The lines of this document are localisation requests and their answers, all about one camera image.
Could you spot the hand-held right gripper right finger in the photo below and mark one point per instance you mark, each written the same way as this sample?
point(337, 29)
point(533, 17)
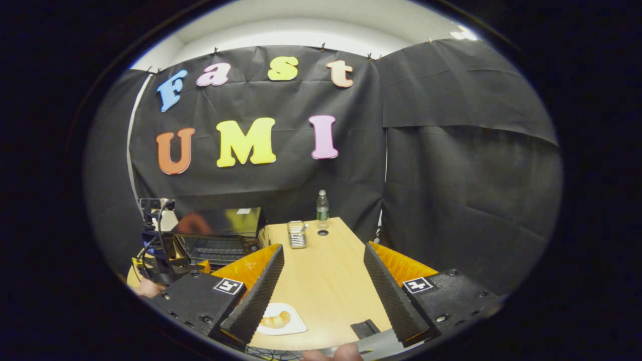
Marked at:
point(388, 296)

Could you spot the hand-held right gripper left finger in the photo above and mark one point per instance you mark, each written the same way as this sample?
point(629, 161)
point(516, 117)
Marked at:
point(258, 296)

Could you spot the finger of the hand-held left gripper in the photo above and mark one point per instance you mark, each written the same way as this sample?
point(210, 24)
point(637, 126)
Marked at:
point(204, 266)

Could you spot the golden croissant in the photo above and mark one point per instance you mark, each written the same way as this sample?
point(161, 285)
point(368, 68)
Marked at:
point(276, 320)

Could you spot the black electric oven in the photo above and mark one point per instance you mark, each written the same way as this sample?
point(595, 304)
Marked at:
point(220, 228)

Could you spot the white toaster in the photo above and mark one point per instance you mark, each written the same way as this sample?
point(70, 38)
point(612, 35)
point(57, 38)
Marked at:
point(169, 221)

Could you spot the white plate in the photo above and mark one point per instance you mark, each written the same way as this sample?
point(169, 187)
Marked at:
point(296, 325)

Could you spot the clear plastic water bottle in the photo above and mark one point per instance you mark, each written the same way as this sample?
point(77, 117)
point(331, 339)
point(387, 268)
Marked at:
point(322, 208)

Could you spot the black backdrop cloth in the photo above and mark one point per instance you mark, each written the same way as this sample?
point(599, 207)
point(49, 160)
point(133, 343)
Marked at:
point(451, 175)

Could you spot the small ceiling light panel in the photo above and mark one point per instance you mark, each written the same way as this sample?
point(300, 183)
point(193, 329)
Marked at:
point(462, 34)

